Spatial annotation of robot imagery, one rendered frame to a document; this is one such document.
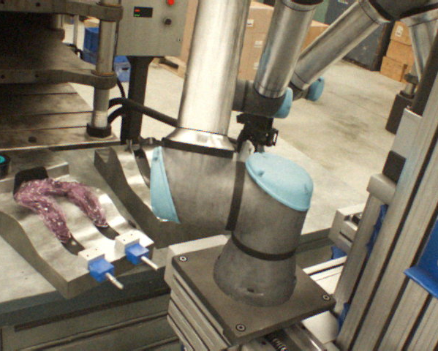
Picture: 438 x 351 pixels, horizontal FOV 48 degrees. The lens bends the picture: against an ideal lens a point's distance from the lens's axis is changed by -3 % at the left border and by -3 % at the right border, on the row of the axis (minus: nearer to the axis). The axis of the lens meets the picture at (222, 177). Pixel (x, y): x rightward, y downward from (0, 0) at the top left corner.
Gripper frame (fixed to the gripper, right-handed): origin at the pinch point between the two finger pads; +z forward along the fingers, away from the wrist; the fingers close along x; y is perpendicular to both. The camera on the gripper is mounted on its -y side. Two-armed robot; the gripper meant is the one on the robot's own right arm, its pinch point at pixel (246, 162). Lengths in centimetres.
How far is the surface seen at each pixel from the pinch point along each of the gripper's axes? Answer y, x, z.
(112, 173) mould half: -19.2, -36.0, 9.6
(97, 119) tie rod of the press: -60, -26, 9
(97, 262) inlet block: 23, -56, 8
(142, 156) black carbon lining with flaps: -16.8, -27.6, 3.2
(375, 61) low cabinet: -398, 546, 78
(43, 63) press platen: -73, -44, -9
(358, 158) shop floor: -146, 247, 95
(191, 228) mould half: 14.3, -26.2, 10.2
